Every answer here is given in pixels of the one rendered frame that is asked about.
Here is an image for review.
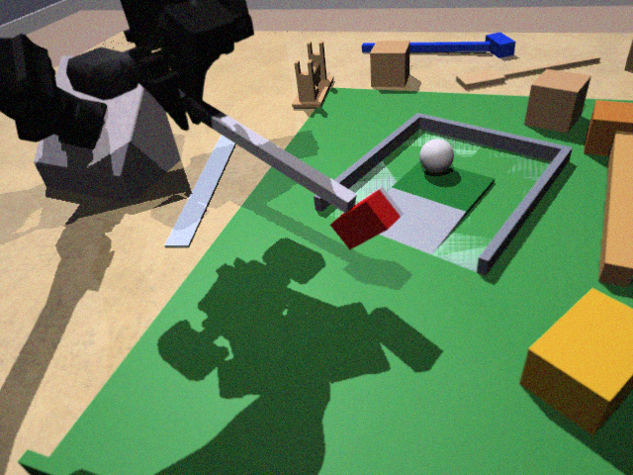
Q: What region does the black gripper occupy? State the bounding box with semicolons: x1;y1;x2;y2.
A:
66;0;221;132

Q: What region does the red putter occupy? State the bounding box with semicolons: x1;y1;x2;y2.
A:
178;85;404;249

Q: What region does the green flat mat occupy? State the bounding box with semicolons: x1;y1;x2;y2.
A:
49;88;633;475

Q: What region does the brown cube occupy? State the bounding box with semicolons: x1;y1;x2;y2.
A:
370;42;409;87
524;69;591;134
624;40;633;71

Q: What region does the yellow box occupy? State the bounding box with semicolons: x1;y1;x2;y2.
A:
520;288;633;435

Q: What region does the white ball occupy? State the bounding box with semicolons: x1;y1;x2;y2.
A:
419;140;454;173

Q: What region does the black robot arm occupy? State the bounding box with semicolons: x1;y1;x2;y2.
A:
0;0;249;149

